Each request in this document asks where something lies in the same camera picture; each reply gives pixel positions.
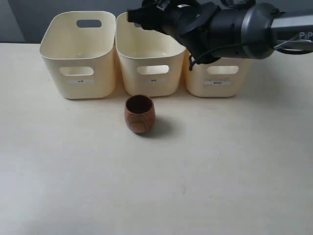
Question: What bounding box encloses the cream plastic bin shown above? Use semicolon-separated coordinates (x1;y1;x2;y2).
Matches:
183;51;252;97
115;13;186;97
40;11;116;99

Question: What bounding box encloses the brown wooden cup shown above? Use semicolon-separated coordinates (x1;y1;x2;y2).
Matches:
124;94;156;134

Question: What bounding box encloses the right cream plastic bin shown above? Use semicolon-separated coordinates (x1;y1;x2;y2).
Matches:
183;51;252;97

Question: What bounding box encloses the middle cream plastic bin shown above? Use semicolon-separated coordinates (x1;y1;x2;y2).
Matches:
115;13;186;97

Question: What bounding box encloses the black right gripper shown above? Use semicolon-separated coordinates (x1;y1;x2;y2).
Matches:
127;0;220;64

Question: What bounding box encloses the black cable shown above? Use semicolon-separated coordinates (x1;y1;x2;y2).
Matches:
188;39;313;71

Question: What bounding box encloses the left cream plastic bin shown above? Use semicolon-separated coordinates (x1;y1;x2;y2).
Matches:
40;11;116;99

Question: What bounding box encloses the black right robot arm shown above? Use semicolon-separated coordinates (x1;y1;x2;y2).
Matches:
127;0;313;67

